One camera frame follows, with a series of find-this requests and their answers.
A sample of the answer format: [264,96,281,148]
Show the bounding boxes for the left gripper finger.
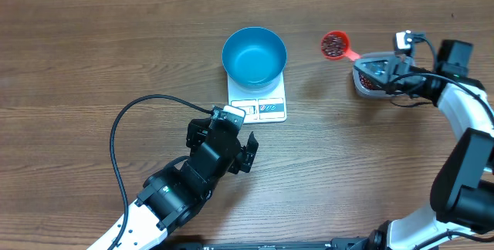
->
[228,132,259,174]
[186,119,211,149]

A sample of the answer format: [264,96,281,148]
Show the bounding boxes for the red scoop with blue handle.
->
[320,30,389,77]

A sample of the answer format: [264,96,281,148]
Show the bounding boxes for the red beans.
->
[359,73,377,90]

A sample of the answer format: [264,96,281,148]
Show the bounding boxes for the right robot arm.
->
[354,39,493,249]

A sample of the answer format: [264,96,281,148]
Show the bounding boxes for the clear plastic container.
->
[352,52,394,100]

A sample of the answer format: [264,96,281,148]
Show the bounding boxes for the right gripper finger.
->
[358,69,392,92]
[354,56,394,73]

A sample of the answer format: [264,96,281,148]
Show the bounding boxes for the blue bowl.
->
[221,26,288,90]

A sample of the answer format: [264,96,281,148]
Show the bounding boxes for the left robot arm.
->
[90,113,259,250]

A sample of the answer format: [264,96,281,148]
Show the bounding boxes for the white digital kitchen scale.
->
[227,73,287,124]

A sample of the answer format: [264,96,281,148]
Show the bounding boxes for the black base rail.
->
[154,238,368,250]

